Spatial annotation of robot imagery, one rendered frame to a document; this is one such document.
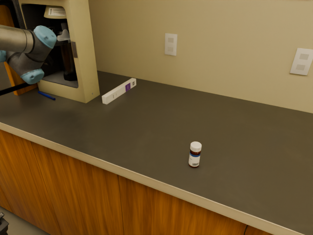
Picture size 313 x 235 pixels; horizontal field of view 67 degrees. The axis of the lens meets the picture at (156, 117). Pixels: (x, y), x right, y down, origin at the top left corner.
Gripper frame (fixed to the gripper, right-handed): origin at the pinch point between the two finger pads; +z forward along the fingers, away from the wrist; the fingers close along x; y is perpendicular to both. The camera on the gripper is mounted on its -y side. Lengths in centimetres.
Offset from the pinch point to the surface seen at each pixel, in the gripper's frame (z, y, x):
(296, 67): 33, -8, -102
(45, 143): -39, -30, -19
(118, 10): 34.3, 9.3, -8.0
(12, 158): -36, -53, 15
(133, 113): -6.7, -27.7, -40.0
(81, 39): -5.5, 2.3, -14.5
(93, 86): -2.1, -21.4, -14.5
